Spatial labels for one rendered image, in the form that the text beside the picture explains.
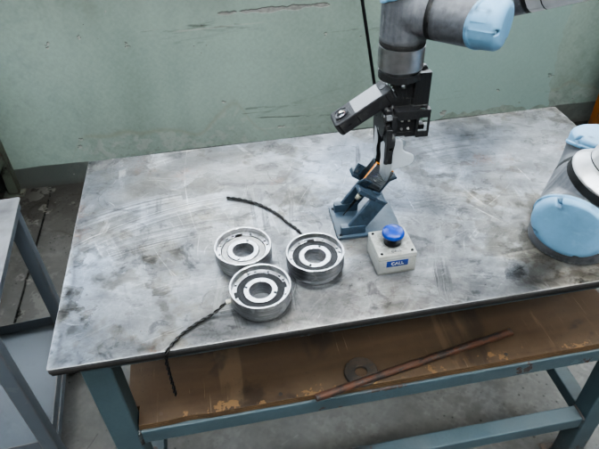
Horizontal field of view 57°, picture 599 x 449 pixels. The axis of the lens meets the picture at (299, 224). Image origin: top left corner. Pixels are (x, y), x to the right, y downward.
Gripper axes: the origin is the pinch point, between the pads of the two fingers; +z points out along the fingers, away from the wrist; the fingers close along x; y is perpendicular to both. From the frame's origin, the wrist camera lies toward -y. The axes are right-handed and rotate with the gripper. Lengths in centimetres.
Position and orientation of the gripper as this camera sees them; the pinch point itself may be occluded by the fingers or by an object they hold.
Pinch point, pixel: (380, 169)
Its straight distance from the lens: 104.8
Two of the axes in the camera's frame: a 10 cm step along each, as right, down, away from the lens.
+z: 0.3, 7.7, 6.4
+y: 9.9, -1.1, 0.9
